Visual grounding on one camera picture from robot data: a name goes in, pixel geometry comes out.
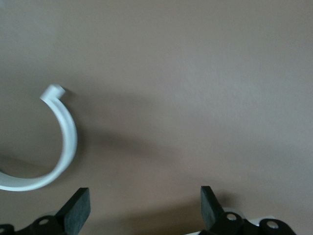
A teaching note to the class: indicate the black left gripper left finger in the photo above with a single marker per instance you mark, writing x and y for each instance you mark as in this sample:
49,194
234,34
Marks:
75,213

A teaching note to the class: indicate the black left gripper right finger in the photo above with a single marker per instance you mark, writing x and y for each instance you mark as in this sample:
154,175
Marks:
211,210

